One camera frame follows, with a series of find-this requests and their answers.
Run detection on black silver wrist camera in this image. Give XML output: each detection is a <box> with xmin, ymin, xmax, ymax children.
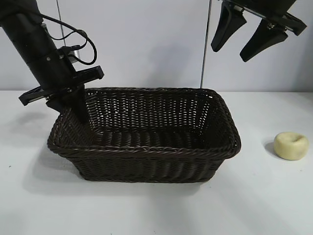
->
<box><xmin>58</xmin><ymin>45</ymin><xmax>83</xmax><ymax>65</ymax></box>

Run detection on pale yellow round fruit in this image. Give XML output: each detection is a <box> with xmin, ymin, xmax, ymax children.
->
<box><xmin>273</xmin><ymin>131</ymin><xmax>308</xmax><ymax>161</ymax></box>

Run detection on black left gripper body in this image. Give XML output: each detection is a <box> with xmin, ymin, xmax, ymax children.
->
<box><xmin>19</xmin><ymin>48</ymin><xmax>105</xmax><ymax>106</ymax></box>

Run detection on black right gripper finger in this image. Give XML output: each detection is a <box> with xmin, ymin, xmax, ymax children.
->
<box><xmin>239</xmin><ymin>20</ymin><xmax>289</xmax><ymax>63</ymax></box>
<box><xmin>210</xmin><ymin>4</ymin><xmax>247</xmax><ymax>52</ymax></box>

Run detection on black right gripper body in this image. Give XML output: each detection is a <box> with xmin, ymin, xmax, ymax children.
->
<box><xmin>219</xmin><ymin>0</ymin><xmax>308</xmax><ymax>36</ymax></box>

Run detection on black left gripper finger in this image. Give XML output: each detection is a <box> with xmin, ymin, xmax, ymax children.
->
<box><xmin>72</xmin><ymin>84</ymin><xmax>89</xmax><ymax>124</ymax></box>
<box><xmin>45</xmin><ymin>91</ymin><xmax>74</xmax><ymax>115</ymax></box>

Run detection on black camera cable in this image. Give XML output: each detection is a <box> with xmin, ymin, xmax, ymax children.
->
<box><xmin>40</xmin><ymin>13</ymin><xmax>98</xmax><ymax>66</ymax></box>

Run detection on dark brown woven basket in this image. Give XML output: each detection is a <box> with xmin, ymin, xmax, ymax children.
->
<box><xmin>47</xmin><ymin>86</ymin><xmax>242</xmax><ymax>184</ymax></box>

